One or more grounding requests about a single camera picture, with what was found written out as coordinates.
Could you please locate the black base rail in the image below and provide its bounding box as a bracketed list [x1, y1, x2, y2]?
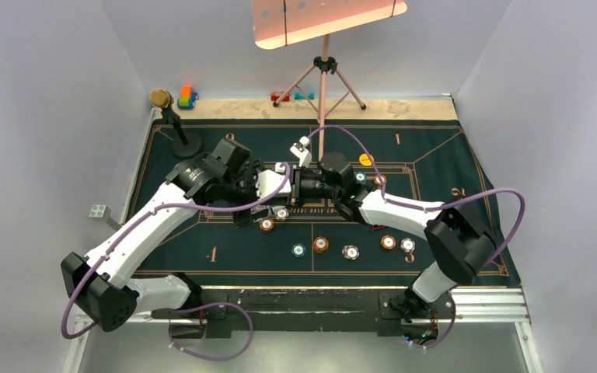
[152, 286, 456, 340]

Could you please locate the colourful toy block stack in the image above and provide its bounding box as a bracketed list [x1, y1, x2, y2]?
[177, 85, 197, 110]

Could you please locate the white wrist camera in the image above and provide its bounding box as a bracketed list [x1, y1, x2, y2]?
[255, 162, 293, 199]
[290, 136, 312, 168]

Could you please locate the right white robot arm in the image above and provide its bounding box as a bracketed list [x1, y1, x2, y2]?
[288, 152, 497, 320]

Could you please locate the yellow big blind button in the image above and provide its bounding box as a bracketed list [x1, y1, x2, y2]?
[358, 153, 374, 167]

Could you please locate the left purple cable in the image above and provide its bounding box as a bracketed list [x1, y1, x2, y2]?
[60, 162, 293, 361]

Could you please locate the grey lego block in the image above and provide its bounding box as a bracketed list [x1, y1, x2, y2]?
[89, 204, 120, 231]

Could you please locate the pink poker chip stack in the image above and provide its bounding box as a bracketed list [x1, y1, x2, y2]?
[342, 245, 360, 260]

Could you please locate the dark green poker mat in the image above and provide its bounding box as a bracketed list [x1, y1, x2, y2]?
[137, 120, 492, 288]

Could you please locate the green poker chip stack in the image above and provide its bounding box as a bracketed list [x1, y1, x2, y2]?
[292, 244, 306, 257]

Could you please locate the gold round knob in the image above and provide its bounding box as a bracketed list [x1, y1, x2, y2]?
[148, 88, 173, 109]

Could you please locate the pink music stand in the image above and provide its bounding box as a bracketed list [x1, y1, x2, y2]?
[251, 0, 408, 156]

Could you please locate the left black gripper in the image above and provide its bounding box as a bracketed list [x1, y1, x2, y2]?
[220, 159, 273, 226]

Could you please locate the teal toy block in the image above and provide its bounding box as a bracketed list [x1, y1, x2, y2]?
[294, 93, 315, 100]

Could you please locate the red toy block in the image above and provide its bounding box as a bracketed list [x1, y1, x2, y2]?
[270, 92, 291, 102]

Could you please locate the orange poker chip stack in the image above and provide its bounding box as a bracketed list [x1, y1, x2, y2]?
[312, 236, 330, 253]

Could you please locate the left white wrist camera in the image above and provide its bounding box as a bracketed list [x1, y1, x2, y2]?
[255, 162, 293, 199]

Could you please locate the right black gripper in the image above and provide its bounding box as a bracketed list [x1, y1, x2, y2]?
[260, 164, 340, 209]

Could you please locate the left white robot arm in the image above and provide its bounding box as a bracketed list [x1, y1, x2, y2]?
[61, 138, 294, 332]

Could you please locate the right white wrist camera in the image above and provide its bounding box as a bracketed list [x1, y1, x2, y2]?
[290, 136, 312, 168]

